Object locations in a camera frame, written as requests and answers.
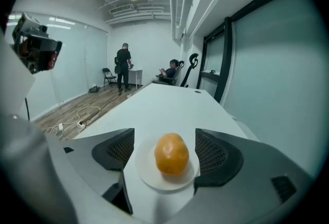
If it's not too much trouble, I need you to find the white ceiling air vent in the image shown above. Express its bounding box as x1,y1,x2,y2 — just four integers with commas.
108,3,135,15

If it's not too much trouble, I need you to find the black window frame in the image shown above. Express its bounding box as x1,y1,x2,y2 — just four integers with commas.
196,0,294,103

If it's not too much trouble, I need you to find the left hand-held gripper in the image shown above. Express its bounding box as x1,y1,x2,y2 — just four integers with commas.
11,12,63,74

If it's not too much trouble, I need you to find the white floor cable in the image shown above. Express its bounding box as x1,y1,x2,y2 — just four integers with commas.
42,105,101,139

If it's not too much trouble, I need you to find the black folding chair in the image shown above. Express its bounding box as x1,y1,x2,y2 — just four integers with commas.
102,67,118,88

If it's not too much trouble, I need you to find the seated person in chair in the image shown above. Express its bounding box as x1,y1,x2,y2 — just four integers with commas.
152,60,186,87

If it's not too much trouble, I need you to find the black floor cable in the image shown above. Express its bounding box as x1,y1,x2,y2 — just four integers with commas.
79,91,135,126

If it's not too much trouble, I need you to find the white round plate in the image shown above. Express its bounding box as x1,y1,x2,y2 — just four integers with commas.
134,137,201,191

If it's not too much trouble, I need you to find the small white table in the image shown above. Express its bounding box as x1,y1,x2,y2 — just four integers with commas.
128,68,143,89

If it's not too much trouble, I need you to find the orange fruit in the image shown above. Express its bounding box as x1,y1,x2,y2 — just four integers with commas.
154,132,190,176

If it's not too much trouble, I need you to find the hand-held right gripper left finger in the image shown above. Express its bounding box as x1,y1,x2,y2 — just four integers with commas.
62,127,136,215

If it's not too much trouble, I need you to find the frosted glass partition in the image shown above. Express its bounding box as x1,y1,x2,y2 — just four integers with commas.
5,11,109,121

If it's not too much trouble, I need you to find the black office chair with headrest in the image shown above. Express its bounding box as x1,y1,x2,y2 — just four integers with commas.
179,53,199,88

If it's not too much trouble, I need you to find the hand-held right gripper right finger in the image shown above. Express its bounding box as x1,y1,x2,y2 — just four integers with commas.
164,128,312,224

